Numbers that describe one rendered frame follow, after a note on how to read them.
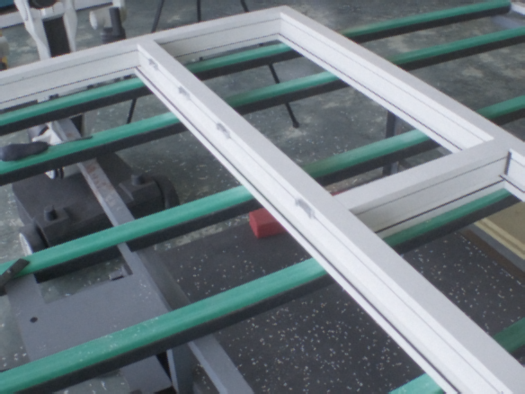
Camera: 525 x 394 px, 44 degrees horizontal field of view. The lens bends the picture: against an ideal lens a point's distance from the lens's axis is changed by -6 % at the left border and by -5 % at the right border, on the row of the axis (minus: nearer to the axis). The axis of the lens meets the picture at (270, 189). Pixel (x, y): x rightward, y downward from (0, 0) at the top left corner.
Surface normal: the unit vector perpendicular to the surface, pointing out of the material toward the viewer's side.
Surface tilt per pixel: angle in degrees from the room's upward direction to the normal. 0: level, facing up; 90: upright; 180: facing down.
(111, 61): 90
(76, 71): 90
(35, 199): 0
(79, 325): 0
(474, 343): 0
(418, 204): 90
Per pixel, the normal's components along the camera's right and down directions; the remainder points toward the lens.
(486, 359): -0.01, -0.83
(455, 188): 0.50, 0.48
